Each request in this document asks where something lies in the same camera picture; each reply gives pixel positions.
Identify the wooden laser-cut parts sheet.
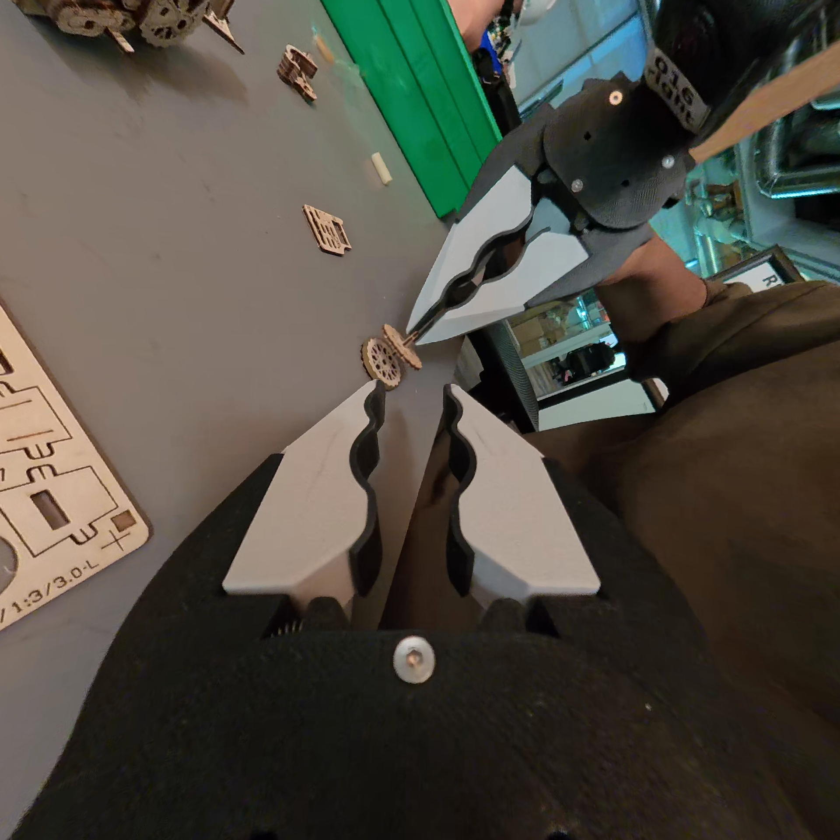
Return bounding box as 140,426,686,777
0,298,152,632

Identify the person's brown clothing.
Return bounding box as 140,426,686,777
387,282,840,840

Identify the green board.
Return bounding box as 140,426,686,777
322,0,503,221

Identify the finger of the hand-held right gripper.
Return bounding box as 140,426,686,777
406,163,536,337
413,228,590,347

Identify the person's right hand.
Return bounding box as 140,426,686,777
594,220,710,345

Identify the metal rack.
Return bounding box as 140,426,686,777
689,98,840,277

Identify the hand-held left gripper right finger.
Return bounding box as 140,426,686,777
442,383,602,611

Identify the wooden model vehicle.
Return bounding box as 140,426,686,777
10,0,212,55

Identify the wooden gear wheel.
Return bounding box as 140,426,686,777
361,336,404,392
382,323,424,371

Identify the small wooden triangle piece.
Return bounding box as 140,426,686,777
202,0,245,55

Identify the flat wooden grille piece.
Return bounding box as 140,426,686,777
302,205,353,257

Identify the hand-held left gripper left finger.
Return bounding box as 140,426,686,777
222,378,388,614

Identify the white framed sign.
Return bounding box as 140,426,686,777
714,245,824,291

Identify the grey desk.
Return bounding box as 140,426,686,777
0,0,476,723

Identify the small wooden curved assembly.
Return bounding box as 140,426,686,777
277,45,319,102

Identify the clear plastic bag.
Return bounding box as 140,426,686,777
308,26,368,86

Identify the person's right forearm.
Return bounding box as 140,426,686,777
623,279,840,401

